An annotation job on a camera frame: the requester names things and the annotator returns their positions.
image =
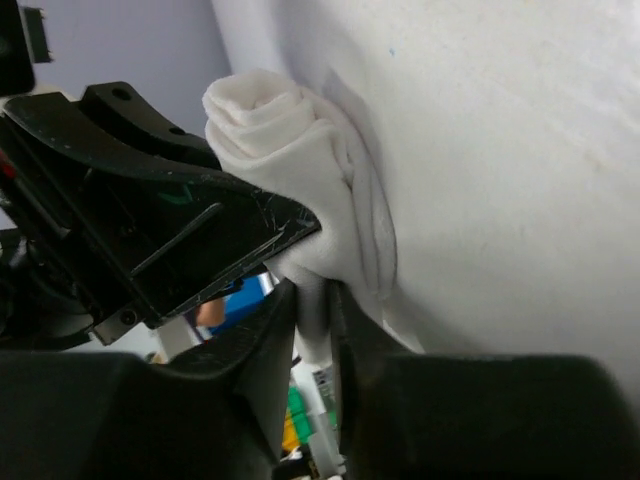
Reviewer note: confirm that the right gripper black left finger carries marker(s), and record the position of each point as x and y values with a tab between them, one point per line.
215	411

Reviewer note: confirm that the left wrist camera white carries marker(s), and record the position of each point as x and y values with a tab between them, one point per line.
23	44

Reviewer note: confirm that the white sock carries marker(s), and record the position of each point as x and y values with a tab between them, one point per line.
283	138

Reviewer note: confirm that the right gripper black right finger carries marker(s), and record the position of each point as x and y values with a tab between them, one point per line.
404	415

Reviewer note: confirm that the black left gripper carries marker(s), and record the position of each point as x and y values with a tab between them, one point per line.
122	218

